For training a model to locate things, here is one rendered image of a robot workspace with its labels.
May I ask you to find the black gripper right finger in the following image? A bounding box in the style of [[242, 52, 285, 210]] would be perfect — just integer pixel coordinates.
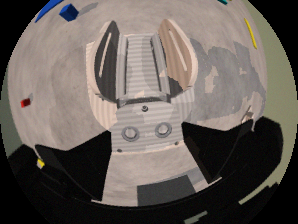
[[181, 119, 253, 185]]

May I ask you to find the blue flat rectangular plate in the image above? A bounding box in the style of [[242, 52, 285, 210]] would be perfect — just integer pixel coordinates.
[[35, 0, 63, 23]]

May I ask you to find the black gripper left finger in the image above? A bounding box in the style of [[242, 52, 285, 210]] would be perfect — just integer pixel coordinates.
[[35, 129, 112, 201]]

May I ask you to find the small red cube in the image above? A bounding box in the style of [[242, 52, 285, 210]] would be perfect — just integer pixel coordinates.
[[20, 99, 31, 108]]

